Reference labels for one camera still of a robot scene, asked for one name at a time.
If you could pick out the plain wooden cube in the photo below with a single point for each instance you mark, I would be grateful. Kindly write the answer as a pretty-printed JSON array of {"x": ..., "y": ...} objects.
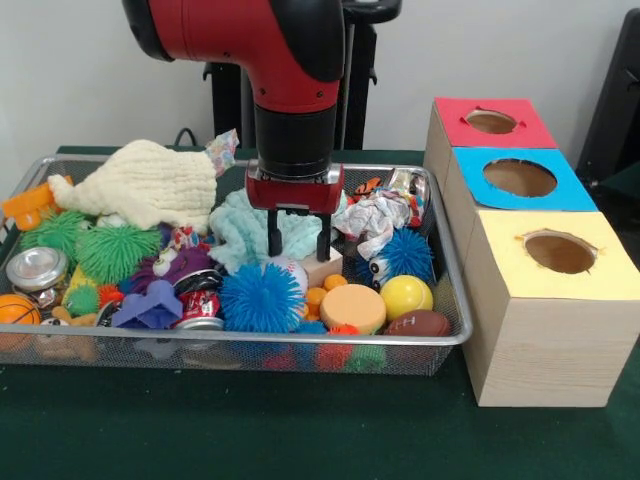
[{"x": 325, "y": 272}]

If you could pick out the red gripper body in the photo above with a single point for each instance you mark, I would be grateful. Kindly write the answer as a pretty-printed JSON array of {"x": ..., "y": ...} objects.
[{"x": 295, "y": 195}]

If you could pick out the large green spiky ball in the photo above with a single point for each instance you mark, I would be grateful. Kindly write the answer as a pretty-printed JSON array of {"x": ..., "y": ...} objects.
[{"x": 117, "y": 250}]

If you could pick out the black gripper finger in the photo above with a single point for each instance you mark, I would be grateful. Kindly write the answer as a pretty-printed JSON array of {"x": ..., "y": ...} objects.
[
  {"x": 275, "y": 235},
  {"x": 324, "y": 237}
]

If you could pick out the brown toy football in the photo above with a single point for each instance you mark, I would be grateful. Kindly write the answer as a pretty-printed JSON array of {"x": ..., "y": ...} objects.
[{"x": 419, "y": 324}]

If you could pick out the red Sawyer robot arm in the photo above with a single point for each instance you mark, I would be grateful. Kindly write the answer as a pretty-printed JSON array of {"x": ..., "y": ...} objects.
[{"x": 250, "y": 30}]

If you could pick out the shallow clear mesh bin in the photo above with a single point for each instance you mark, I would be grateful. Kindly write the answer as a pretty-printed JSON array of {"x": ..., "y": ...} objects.
[{"x": 250, "y": 335}]

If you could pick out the purple plastic block toy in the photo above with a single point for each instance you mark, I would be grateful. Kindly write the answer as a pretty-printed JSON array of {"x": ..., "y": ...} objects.
[{"x": 150, "y": 307}]

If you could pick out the orange toy basketball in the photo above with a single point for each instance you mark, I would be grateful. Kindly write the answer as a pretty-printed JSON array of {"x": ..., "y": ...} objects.
[{"x": 17, "y": 312}]

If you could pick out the light blue knitted cloth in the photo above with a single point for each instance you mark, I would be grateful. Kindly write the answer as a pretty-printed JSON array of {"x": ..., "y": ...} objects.
[{"x": 240, "y": 235}]

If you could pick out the orange plastic toy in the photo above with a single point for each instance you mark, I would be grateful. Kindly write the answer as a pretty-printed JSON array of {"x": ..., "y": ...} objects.
[{"x": 25, "y": 205}]

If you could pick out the small blue spiky ball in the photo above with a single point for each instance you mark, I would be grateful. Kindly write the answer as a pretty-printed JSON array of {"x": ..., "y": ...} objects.
[{"x": 405, "y": 252}]

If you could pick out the black panel stand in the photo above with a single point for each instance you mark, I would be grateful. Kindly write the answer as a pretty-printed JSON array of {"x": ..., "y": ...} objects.
[{"x": 615, "y": 100}]

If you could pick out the dark green side table cloth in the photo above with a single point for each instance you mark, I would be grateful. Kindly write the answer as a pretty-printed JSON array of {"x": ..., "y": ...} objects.
[{"x": 625, "y": 180}]

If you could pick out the yellow ball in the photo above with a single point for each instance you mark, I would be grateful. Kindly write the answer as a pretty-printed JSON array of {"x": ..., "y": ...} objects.
[{"x": 406, "y": 297}]

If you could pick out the cream knitted cloth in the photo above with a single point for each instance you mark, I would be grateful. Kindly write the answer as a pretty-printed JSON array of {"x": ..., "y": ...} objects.
[{"x": 150, "y": 185}]

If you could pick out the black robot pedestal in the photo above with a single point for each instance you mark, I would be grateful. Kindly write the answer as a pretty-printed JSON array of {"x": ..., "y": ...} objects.
[{"x": 360, "y": 100}]

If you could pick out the white toy baseball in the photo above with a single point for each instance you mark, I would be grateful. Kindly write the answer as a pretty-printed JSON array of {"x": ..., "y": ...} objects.
[{"x": 295, "y": 272}]

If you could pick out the large blue spiky ball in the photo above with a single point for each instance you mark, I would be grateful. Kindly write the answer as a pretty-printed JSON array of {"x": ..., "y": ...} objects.
[{"x": 260, "y": 300}]

